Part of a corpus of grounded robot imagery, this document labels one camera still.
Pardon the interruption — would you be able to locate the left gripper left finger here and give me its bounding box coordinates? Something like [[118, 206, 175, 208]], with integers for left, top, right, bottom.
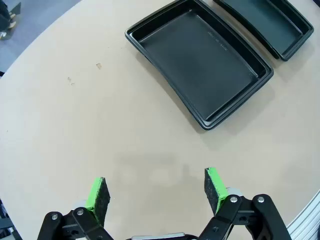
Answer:
[[36, 176, 113, 240]]

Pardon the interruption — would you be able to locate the black ESD tray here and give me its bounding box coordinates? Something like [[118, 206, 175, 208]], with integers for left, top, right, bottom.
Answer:
[[213, 0, 315, 62], [124, 0, 275, 131]]

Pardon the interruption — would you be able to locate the aluminium frame rail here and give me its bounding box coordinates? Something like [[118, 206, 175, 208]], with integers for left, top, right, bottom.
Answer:
[[286, 189, 320, 240]]

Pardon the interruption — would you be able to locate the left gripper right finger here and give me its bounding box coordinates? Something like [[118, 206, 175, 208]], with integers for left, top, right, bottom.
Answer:
[[198, 166, 293, 240]]

